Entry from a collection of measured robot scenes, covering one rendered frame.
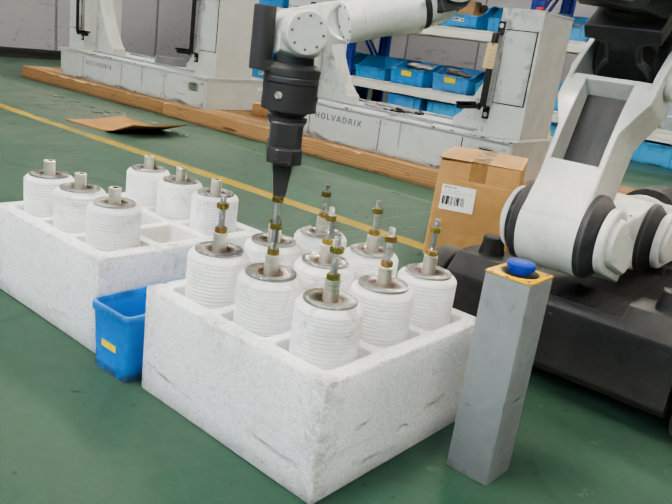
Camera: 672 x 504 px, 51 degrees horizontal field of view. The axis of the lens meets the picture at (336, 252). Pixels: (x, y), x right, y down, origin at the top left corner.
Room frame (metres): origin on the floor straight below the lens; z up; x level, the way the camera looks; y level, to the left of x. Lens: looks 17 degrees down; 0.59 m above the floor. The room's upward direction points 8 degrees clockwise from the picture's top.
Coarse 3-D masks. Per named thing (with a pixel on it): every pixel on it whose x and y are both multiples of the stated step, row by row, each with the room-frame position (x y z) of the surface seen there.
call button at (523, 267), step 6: (510, 258) 0.95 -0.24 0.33; (516, 258) 0.96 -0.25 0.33; (510, 264) 0.93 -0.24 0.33; (516, 264) 0.93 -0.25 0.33; (522, 264) 0.93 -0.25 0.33; (528, 264) 0.93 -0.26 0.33; (534, 264) 0.94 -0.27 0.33; (510, 270) 0.94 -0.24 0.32; (516, 270) 0.92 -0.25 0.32; (522, 270) 0.92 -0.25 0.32; (528, 270) 0.92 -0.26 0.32; (534, 270) 0.93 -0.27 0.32
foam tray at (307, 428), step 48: (144, 336) 1.04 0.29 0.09; (192, 336) 0.96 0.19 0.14; (240, 336) 0.90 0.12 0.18; (288, 336) 0.92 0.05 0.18; (432, 336) 0.99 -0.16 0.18; (144, 384) 1.03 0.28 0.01; (192, 384) 0.96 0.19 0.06; (240, 384) 0.89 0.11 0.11; (288, 384) 0.83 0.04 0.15; (336, 384) 0.81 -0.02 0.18; (384, 384) 0.89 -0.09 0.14; (432, 384) 0.99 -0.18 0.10; (240, 432) 0.89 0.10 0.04; (288, 432) 0.83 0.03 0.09; (336, 432) 0.82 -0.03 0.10; (384, 432) 0.91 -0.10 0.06; (432, 432) 1.01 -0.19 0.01; (288, 480) 0.82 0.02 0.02; (336, 480) 0.83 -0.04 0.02
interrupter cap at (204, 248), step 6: (198, 246) 1.05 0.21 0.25; (204, 246) 1.05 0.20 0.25; (210, 246) 1.06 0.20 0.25; (228, 246) 1.07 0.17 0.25; (234, 246) 1.07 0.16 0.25; (198, 252) 1.03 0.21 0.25; (204, 252) 1.02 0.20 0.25; (210, 252) 1.03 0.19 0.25; (216, 252) 1.04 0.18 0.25; (228, 252) 1.05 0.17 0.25; (234, 252) 1.04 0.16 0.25; (240, 252) 1.04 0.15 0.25
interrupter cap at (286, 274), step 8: (256, 264) 1.00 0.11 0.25; (280, 264) 1.01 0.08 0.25; (248, 272) 0.96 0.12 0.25; (256, 272) 0.97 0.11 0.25; (280, 272) 0.99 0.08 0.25; (288, 272) 0.98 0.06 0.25; (264, 280) 0.94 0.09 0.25; (272, 280) 0.94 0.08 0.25; (280, 280) 0.94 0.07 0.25; (288, 280) 0.95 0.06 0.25
